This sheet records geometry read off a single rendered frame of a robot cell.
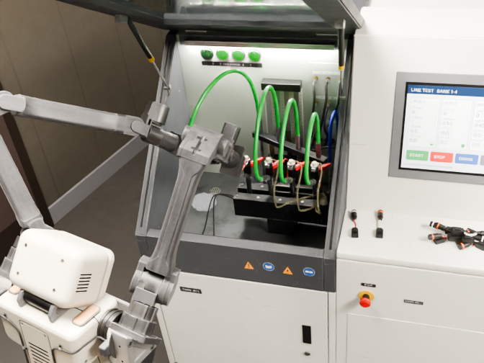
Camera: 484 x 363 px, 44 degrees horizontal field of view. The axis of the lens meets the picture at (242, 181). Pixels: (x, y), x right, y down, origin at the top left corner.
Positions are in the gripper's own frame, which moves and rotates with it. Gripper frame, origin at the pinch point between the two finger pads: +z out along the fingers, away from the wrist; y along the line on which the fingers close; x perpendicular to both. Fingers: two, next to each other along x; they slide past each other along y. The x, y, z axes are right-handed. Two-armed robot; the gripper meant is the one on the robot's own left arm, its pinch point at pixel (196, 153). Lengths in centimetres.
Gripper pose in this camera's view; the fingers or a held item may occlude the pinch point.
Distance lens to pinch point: 198.4
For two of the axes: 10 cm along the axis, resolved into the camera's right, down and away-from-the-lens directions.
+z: 7.6, 3.0, 5.8
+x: -4.0, 9.1, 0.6
